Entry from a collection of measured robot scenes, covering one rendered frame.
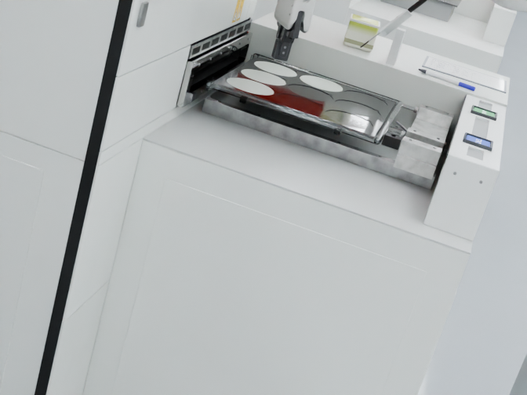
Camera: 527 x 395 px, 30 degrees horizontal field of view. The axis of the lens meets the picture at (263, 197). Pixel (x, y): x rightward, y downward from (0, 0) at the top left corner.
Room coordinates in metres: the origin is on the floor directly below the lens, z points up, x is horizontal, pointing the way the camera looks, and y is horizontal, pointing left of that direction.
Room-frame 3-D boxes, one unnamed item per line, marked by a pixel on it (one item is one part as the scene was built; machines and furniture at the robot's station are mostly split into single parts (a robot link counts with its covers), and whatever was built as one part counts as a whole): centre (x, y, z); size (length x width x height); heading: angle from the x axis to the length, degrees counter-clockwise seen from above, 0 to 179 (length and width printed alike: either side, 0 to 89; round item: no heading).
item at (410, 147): (1.86, -0.27, 0.89); 0.08 x 0.03 x 0.03; 81
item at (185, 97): (2.06, 0.18, 0.89); 0.44 x 0.02 x 0.10; 171
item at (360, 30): (2.36, -0.12, 1.00); 0.07 x 0.07 x 0.07; 89
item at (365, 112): (2.04, -0.03, 0.90); 0.34 x 0.34 x 0.01; 81
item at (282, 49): (1.99, 0.04, 0.99); 0.03 x 0.03 x 0.07; 24
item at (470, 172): (1.92, -0.38, 0.89); 0.55 x 0.09 x 0.14; 171
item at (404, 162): (2.02, -0.30, 0.87); 0.36 x 0.08 x 0.03; 171
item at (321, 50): (2.41, -0.19, 0.89); 0.62 x 0.35 x 0.14; 81
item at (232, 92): (1.86, -0.01, 0.90); 0.37 x 0.01 x 0.01; 81
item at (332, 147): (1.91, -0.07, 0.84); 0.50 x 0.02 x 0.03; 81
